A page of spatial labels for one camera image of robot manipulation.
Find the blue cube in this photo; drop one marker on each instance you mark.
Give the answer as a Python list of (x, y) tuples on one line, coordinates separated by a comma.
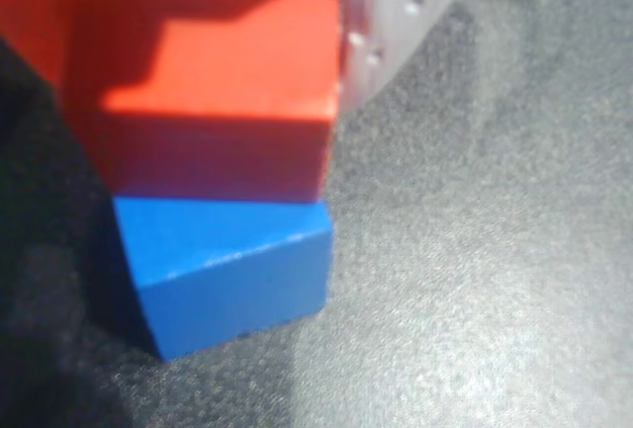
[(222, 260)]

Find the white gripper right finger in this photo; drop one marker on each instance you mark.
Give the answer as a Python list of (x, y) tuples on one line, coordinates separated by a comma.
[(390, 8)]

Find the black table mat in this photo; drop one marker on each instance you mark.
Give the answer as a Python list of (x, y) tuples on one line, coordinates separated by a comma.
[(470, 250)]

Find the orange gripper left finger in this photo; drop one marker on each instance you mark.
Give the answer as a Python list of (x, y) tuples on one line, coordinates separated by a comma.
[(29, 3)]

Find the red cube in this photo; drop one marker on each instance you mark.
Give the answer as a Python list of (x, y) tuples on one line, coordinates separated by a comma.
[(222, 77)]

